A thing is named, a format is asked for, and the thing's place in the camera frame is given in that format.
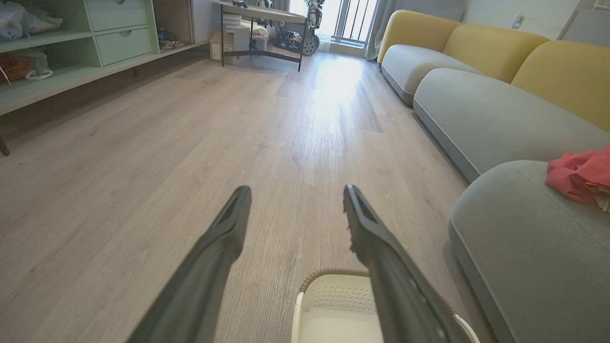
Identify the yellow sofa backrest cushion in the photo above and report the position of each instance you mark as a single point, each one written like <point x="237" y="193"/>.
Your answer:
<point x="414" y="28"/>
<point x="567" y="78"/>
<point x="495" y="50"/>

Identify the grey sofa seat cushion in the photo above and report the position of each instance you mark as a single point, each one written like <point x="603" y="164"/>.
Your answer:
<point x="419" y="64"/>
<point x="538" y="247"/>
<point x="500" y="114"/>

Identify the cardboard box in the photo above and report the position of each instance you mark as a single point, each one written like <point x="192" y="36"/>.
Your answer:
<point x="221" y="47"/>

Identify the grey curtain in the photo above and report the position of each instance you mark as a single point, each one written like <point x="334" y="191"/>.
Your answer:
<point x="381" y="24"/>

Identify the light green drawer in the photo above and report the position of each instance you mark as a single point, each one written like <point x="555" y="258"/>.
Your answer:
<point x="125" y="46"/>
<point x="116" y="13"/>

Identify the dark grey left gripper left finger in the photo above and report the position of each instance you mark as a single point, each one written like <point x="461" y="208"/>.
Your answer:
<point x="200" y="281"/>

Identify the white wall socket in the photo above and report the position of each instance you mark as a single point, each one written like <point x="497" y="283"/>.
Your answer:
<point x="517" y="20"/>

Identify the grey balcony window railing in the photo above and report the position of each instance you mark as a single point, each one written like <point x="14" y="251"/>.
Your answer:
<point x="352" y="19"/>

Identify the white laundry basket brown rim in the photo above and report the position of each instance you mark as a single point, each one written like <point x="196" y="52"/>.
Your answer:
<point x="333" y="305"/>

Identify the black frame side table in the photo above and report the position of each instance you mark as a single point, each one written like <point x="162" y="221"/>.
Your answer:
<point x="262" y="13"/>

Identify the grey wall panel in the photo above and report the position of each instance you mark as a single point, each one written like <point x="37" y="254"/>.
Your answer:
<point x="588" y="28"/>

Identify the light green shelf cabinet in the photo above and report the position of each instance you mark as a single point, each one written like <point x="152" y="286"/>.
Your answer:
<point x="62" y="71"/>

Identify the white plastic bag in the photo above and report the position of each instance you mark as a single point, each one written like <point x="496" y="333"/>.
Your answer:
<point x="24" y="21"/>

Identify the red and white garment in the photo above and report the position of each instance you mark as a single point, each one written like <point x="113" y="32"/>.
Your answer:
<point x="579" y="176"/>

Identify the orange filled plastic bag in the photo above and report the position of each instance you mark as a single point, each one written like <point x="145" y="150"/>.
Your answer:
<point x="21" y="64"/>

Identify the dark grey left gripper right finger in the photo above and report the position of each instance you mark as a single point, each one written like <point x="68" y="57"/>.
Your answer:
<point x="391" y="286"/>

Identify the white stacked containers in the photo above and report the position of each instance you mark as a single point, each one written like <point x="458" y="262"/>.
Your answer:
<point x="232" y="23"/>

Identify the wheeled toy robot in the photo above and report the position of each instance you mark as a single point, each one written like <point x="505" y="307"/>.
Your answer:
<point x="307" y="33"/>

